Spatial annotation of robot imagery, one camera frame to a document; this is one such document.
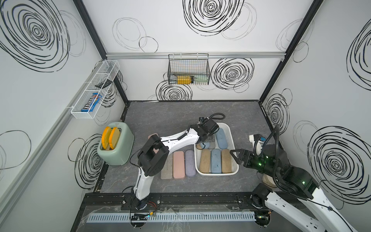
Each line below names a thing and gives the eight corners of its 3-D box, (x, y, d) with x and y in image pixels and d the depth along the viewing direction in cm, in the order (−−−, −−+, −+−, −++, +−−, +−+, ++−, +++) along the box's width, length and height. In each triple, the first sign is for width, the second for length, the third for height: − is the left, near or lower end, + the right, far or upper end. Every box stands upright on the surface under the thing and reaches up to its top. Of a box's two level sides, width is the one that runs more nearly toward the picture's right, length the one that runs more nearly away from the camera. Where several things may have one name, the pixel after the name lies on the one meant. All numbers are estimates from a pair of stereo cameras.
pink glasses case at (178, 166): (172, 179, 83) (171, 177, 80) (173, 153, 93) (173, 151, 91) (184, 179, 83) (184, 177, 80) (185, 153, 93) (185, 151, 91)
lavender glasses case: (185, 176, 83) (184, 173, 79) (185, 153, 92) (185, 149, 88) (195, 176, 83) (195, 173, 79) (194, 153, 92) (194, 149, 88)
